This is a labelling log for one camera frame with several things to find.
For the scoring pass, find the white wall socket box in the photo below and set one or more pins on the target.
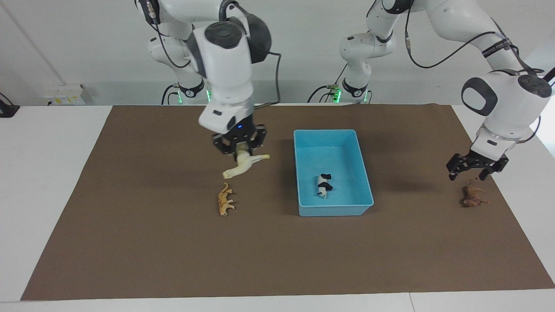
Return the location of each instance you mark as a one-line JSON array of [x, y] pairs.
[[65, 95]]

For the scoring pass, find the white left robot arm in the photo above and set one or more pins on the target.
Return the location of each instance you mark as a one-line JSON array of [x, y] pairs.
[[503, 95]]

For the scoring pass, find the cream camel toy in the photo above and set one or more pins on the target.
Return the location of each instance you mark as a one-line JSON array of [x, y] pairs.
[[243, 165]]

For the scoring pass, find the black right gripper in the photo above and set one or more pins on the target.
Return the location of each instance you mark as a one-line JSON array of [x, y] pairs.
[[256, 136]]

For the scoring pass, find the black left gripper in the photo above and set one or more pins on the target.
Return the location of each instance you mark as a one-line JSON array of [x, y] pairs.
[[477, 161]]

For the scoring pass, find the black device on table edge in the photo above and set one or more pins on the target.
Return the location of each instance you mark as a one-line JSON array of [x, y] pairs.
[[8, 109]]

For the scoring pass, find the brown lion toy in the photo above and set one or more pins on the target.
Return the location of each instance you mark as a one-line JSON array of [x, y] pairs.
[[471, 197]]

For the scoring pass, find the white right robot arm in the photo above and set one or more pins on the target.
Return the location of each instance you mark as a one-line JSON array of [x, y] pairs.
[[227, 73]]

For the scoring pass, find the black and white panda toy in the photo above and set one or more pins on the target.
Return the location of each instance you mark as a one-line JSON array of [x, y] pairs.
[[322, 187]]

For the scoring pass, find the orange striped tiger toy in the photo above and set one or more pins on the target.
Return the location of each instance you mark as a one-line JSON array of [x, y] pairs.
[[224, 201]]

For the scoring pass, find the brown table mat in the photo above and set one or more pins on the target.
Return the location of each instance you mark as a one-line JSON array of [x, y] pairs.
[[173, 260]]

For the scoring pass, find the light blue storage box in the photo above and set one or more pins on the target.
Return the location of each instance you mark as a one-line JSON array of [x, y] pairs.
[[342, 208]]

